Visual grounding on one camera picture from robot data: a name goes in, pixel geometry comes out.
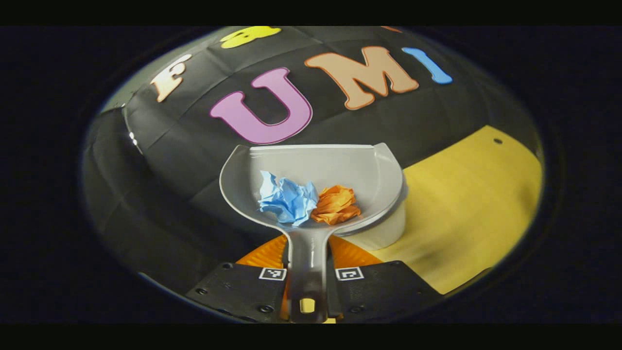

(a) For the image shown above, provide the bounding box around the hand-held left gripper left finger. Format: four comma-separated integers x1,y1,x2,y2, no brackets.
186,235,290,323

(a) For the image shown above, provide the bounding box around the orange paper ball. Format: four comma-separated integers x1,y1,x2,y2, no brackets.
310,185,362,226

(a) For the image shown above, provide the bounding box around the grey plastic dustpan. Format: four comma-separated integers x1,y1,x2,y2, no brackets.
219,142,406,324

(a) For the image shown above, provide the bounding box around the blue paper ball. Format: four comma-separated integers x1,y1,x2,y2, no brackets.
258,170,320,228

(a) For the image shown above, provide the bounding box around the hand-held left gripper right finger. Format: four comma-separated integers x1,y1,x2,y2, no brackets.
328,236,444,321

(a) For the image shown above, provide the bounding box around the white ribbed garbage bin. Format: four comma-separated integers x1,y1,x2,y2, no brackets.
340,187,408,251

